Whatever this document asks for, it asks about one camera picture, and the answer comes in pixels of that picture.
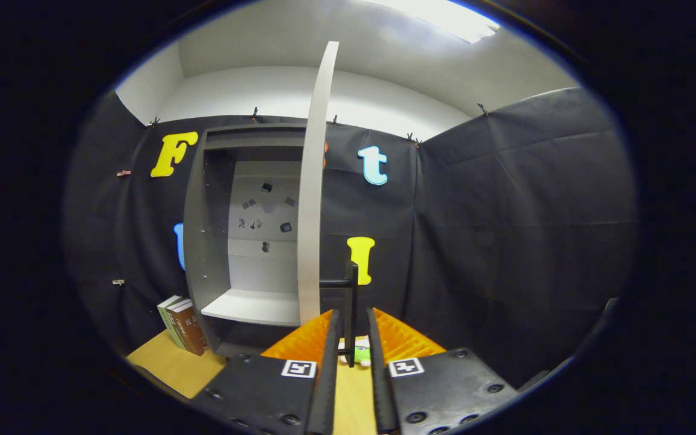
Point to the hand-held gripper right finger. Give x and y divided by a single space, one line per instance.
444 393

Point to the black backdrop cloth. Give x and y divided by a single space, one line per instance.
505 241

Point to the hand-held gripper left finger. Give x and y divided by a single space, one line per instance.
263 393

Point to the long ceiling light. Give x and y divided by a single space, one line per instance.
444 18

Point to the grey cabinet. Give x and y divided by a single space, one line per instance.
203 241

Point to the brown book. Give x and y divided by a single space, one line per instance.
191 332

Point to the green rounded object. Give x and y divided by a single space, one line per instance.
363 355

